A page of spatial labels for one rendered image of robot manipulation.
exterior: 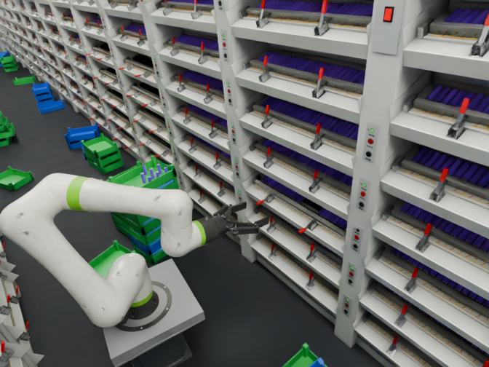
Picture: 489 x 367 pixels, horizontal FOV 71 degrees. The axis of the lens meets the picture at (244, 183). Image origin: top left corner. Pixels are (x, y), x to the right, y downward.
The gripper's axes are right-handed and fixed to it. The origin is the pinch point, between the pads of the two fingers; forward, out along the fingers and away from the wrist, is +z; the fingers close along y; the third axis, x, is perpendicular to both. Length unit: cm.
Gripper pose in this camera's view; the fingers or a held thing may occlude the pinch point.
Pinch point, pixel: (254, 212)
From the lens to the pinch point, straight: 136.8
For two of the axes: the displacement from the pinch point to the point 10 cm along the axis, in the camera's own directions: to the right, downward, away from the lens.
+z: 7.7, -2.2, 6.0
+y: 6.3, 3.9, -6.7
